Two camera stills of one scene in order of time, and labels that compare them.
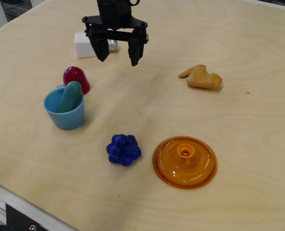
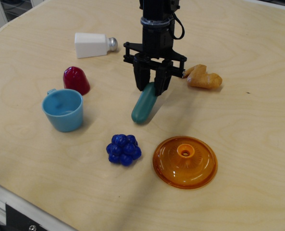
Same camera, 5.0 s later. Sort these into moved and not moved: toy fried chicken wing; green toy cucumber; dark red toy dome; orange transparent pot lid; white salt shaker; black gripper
Moved: green toy cucumber; black gripper
Not moved: orange transparent pot lid; white salt shaker; toy fried chicken wing; dark red toy dome
